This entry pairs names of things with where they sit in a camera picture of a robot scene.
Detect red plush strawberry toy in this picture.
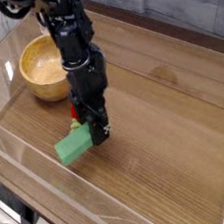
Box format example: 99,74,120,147
70,105,81,132

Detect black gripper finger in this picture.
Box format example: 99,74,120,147
71,103,90,124
87,114,111,146

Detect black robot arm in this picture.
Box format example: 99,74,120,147
0,0,110,146

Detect green rectangular stick block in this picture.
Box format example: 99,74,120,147
54,123,93,166

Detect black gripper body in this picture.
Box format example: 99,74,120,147
61,41,114,127

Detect brown wooden bowl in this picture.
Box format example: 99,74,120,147
19,35,70,102

